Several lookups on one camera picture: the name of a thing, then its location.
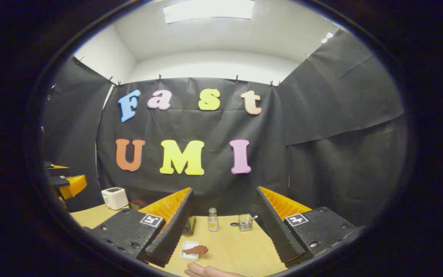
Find small clear glass jar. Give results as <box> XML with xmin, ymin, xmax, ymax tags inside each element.
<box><xmin>238</xmin><ymin>214</ymin><xmax>253</xmax><ymax>232</ymax></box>

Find glass bottle with yellow label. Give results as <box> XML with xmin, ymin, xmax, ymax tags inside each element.
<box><xmin>208</xmin><ymin>207</ymin><xmax>220</xmax><ymax>232</ymax></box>

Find white toaster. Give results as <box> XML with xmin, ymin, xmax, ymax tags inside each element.
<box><xmin>101</xmin><ymin>187</ymin><xmax>129</xmax><ymax>210</ymax></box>

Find small white food tray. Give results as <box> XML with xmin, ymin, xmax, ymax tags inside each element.
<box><xmin>180</xmin><ymin>240</ymin><xmax>200</xmax><ymax>262</ymax></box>

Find brown meat piece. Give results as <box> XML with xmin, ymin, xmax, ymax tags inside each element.
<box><xmin>183</xmin><ymin>245</ymin><xmax>209</xmax><ymax>255</ymax></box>

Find large ceiling light panel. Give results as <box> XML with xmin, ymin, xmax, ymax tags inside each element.
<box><xmin>163</xmin><ymin>0</ymin><xmax>255</xmax><ymax>24</ymax></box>

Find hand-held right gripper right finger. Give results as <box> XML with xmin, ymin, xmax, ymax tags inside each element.
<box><xmin>255</xmin><ymin>186</ymin><xmax>357</xmax><ymax>268</ymax></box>

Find black electric oven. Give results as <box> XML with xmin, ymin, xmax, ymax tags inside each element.
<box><xmin>128</xmin><ymin>198</ymin><xmax>197</xmax><ymax>236</ymax></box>

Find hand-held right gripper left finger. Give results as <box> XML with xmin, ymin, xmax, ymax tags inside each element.
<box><xmin>90</xmin><ymin>187</ymin><xmax>195</xmax><ymax>268</ymax></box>

